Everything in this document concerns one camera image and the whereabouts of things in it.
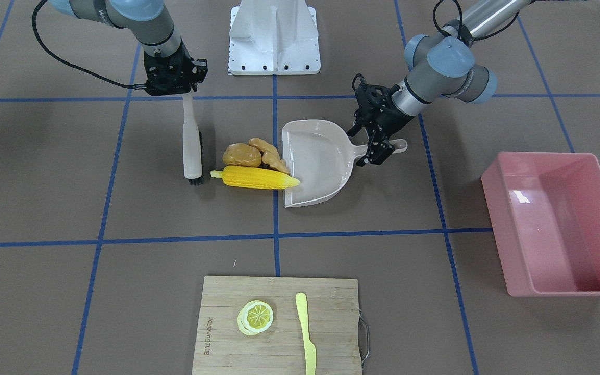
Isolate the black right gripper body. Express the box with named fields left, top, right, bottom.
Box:
left=143, top=41, right=208, bottom=96

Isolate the tan toy ginger root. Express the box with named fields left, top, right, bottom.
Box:
left=248, top=137, right=291, bottom=176

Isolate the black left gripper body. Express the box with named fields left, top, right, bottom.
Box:
left=347, top=74, right=415, bottom=137

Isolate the yellow toy corn cob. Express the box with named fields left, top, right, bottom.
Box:
left=210, top=165, right=301, bottom=190

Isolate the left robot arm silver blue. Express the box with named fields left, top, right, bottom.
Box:
left=347, top=1, right=530, bottom=166

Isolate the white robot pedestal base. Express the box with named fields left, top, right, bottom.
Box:
left=227, top=1, right=322, bottom=76

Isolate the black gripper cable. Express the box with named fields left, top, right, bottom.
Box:
left=31, top=0, right=149, bottom=90

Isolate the brown toy potato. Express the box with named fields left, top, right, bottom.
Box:
left=222, top=143, right=263, bottom=168

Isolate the beige plastic dustpan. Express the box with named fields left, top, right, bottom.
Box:
left=281, top=119, right=408, bottom=208

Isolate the wooden cutting board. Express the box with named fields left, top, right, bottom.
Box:
left=191, top=276, right=363, bottom=374

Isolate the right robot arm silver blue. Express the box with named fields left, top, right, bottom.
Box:
left=45, top=1, right=209, bottom=97

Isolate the yellow plastic knife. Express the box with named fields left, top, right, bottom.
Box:
left=295, top=292, right=317, bottom=374

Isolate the pink plastic bin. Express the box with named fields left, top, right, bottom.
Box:
left=481, top=152, right=600, bottom=297

